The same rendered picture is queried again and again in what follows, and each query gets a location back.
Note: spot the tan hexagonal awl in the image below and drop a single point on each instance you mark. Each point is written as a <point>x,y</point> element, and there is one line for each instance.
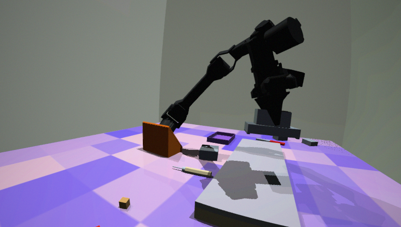
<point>196,171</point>

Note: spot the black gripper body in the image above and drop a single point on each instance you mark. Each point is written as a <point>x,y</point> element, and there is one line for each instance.
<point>267,80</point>

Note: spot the grey floor panel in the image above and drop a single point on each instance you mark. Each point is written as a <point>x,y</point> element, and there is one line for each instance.
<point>251,189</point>

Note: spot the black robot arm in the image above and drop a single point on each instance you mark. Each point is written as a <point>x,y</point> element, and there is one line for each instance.
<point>266,38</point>

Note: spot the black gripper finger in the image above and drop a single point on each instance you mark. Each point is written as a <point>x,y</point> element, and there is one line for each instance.
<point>273,104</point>
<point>260,103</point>

